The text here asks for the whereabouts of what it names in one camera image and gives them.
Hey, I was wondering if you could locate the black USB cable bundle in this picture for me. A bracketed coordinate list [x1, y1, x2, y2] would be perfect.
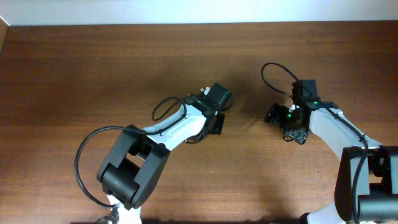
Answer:
[185, 132, 209, 145]

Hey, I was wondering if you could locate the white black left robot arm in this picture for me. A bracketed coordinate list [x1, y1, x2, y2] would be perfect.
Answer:
[96, 91, 233, 223]

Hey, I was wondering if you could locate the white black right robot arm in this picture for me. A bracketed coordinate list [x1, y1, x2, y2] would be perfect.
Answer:
[264, 80, 397, 224]

